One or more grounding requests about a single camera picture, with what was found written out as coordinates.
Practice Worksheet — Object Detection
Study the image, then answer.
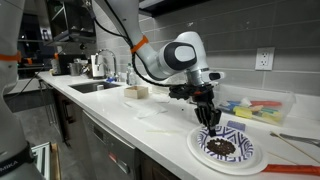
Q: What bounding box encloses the red flat item in bin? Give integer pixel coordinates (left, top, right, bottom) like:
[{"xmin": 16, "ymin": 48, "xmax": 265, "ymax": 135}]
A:
[{"xmin": 249, "ymin": 100, "xmax": 283, "ymax": 108}]

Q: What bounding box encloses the metal fork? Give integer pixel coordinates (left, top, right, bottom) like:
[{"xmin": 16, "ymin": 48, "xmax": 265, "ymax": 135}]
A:
[{"xmin": 279, "ymin": 132, "xmax": 320, "ymax": 148}]

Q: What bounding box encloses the aluminium extrusion frame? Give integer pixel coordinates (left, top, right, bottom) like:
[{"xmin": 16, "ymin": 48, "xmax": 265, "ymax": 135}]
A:
[{"xmin": 30, "ymin": 141, "xmax": 53, "ymax": 180}]

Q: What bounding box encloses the dark glass wall cabinet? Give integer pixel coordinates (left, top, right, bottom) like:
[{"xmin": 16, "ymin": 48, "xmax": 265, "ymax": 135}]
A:
[{"xmin": 44, "ymin": 0, "xmax": 98, "ymax": 44}]

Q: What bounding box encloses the blue sponge in bin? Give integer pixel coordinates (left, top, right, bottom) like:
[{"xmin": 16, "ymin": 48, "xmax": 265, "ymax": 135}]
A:
[{"xmin": 220, "ymin": 99, "xmax": 241, "ymax": 113}]

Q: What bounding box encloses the white plastic container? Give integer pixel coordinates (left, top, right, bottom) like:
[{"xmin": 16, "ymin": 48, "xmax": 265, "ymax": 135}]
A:
[{"xmin": 149, "ymin": 83, "xmax": 174, "ymax": 98}]

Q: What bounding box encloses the orange plastic ruler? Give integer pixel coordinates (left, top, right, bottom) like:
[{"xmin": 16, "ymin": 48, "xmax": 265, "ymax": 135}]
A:
[{"xmin": 263, "ymin": 163, "xmax": 320, "ymax": 177}]

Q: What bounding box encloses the flat beige wooden stick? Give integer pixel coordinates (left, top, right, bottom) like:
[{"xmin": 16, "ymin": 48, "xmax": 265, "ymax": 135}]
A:
[{"xmin": 144, "ymin": 129, "xmax": 183, "ymax": 135}]

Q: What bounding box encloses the thin wooden skewer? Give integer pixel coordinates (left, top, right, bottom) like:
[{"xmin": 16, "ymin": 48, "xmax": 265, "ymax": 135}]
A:
[{"xmin": 269, "ymin": 131, "xmax": 320, "ymax": 164}]

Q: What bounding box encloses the yellow green sponge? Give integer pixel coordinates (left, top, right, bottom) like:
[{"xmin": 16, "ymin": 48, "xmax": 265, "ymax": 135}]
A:
[{"xmin": 261, "ymin": 108, "xmax": 284, "ymax": 123}]

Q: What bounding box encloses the wooden table board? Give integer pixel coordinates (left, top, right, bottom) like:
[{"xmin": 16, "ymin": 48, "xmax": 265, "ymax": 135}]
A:
[{"xmin": 49, "ymin": 142, "xmax": 63, "ymax": 180}]

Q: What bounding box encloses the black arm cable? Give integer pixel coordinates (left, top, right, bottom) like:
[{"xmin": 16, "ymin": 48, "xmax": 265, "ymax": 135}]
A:
[{"xmin": 86, "ymin": 0, "xmax": 178, "ymax": 88}]

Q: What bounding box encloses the steel kitchen sink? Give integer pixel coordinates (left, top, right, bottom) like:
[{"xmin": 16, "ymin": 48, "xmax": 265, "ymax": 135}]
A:
[{"xmin": 68, "ymin": 80, "xmax": 122, "ymax": 94}]

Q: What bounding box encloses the small blue card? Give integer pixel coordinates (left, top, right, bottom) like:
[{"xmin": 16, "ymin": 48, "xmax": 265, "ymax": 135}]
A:
[{"xmin": 226, "ymin": 120, "xmax": 247, "ymax": 132}]

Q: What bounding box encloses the clear plastic storage bin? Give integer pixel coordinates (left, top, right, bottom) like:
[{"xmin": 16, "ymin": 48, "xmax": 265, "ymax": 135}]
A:
[{"xmin": 213, "ymin": 83, "xmax": 297, "ymax": 127}]

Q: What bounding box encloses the white wall outlet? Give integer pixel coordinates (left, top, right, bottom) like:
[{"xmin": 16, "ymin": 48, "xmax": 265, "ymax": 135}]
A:
[{"xmin": 254, "ymin": 46, "xmax": 276, "ymax": 71}]

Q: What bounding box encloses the small wooden box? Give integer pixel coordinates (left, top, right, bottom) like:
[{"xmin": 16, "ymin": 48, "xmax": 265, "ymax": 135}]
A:
[{"xmin": 123, "ymin": 85, "xmax": 150, "ymax": 100}]

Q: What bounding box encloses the steel cooking pot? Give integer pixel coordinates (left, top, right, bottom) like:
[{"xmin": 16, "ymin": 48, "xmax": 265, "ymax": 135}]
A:
[{"xmin": 68, "ymin": 61, "xmax": 84, "ymax": 77}]

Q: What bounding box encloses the chrome kitchen faucet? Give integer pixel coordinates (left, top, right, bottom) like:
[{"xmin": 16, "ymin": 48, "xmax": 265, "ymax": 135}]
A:
[{"xmin": 94, "ymin": 48, "xmax": 118, "ymax": 80}]

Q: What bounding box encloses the stainless steel dishwasher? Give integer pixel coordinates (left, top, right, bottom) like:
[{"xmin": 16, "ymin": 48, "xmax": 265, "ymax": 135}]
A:
[{"xmin": 81, "ymin": 109, "xmax": 141, "ymax": 180}]

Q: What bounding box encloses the white robot with Franka label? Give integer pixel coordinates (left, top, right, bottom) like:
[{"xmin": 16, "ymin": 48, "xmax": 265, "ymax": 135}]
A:
[{"xmin": 0, "ymin": 0, "xmax": 46, "ymax": 180}]

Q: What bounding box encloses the dark overhead hood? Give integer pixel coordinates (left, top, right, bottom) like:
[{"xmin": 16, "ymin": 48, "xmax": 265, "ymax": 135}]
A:
[{"xmin": 138, "ymin": 0, "xmax": 214, "ymax": 18}]

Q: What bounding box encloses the blue striped paper plate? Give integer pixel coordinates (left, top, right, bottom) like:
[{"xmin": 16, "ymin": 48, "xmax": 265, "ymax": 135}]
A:
[{"xmin": 196, "ymin": 125, "xmax": 255, "ymax": 163}]

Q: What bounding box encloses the dark cabinet with handle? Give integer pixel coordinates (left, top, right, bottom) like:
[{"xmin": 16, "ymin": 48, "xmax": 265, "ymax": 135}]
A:
[{"xmin": 53, "ymin": 89, "xmax": 84, "ymax": 148}]

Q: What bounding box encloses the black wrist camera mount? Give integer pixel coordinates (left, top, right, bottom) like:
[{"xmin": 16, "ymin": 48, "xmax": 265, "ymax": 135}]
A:
[{"xmin": 168, "ymin": 83, "xmax": 195, "ymax": 101}]

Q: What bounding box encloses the large white plate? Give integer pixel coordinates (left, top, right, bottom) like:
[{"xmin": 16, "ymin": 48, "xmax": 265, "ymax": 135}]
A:
[{"xmin": 186, "ymin": 125, "xmax": 269, "ymax": 177}]

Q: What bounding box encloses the pile of dark beans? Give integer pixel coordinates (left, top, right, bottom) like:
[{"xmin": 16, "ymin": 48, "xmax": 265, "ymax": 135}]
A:
[{"xmin": 205, "ymin": 137, "xmax": 237, "ymax": 157}]

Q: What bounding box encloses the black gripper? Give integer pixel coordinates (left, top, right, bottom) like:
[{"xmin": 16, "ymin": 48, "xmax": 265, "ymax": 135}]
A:
[{"xmin": 190, "ymin": 83, "xmax": 223, "ymax": 138}]

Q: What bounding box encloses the orange strap on arm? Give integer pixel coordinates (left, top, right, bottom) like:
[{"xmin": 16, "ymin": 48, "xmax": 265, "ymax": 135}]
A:
[{"xmin": 129, "ymin": 34, "xmax": 150, "ymax": 55}]

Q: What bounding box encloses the clear plastic bottle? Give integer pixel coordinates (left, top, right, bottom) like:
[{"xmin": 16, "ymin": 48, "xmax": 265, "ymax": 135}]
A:
[{"xmin": 125, "ymin": 63, "xmax": 137, "ymax": 87}]

